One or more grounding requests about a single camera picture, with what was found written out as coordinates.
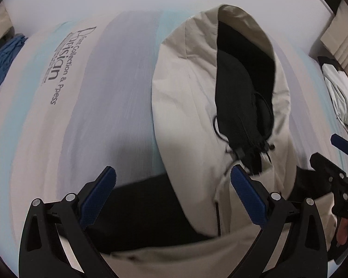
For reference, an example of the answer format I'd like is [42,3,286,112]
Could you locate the cream and black hooded jacket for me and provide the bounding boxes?
[100,4,339,278]

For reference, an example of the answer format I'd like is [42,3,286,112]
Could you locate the blue crumpled clothes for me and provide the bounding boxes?
[0,34,27,86]

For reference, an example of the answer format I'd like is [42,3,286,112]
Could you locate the person's right hand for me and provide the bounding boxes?
[336,218,348,245]

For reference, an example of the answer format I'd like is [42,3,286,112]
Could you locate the white printed garment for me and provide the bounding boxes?
[321,63,348,133]

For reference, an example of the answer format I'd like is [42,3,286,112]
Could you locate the beige right curtain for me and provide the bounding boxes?
[321,0,348,74]

